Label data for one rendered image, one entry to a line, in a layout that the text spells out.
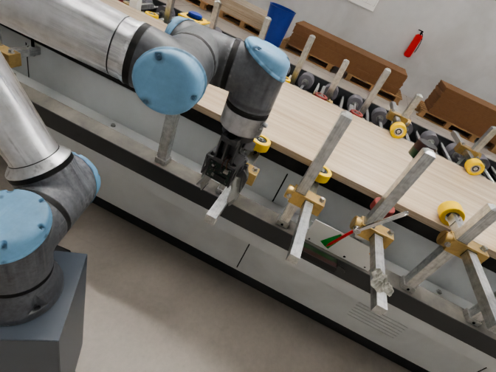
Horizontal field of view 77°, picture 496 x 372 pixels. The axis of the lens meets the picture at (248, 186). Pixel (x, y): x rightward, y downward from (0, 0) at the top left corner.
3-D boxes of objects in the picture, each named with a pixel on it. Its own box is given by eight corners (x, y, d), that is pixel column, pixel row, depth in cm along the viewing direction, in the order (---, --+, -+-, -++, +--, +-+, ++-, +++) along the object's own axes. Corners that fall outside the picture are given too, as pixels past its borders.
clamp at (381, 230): (385, 249, 104) (394, 240, 101) (348, 231, 105) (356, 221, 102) (384, 238, 109) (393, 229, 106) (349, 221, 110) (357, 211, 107)
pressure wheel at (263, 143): (263, 168, 121) (275, 144, 114) (246, 169, 116) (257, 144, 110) (254, 156, 126) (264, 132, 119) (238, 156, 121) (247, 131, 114)
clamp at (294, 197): (317, 218, 106) (324, 207, 103) (281, 200, 106) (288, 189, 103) (319, 207, 111) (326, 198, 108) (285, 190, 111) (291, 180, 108)
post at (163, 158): (164, 166, 116) (192, 46, 90) (153, 160, 117) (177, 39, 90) (170, 161, 120) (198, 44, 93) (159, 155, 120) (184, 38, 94)
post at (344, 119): (284, 229, 114) (353, 116, 86) (275, 225, 115) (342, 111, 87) (286, 224, 117) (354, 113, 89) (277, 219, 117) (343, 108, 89)
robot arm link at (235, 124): (237, 93, 66) (276, 114, 65) (229, 113, 69) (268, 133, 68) (218, 104, 59) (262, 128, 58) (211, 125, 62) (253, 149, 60)
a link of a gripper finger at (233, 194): (219, 215, 74) (220, 181, 69) (229, 202, 78) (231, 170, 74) (232, 218, 73) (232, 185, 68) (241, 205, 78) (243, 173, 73)
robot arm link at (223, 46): (159, 18, 47) (236, 49, 49) (180, 8, 57) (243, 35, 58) (150, 76, 53) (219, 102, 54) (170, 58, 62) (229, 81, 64)
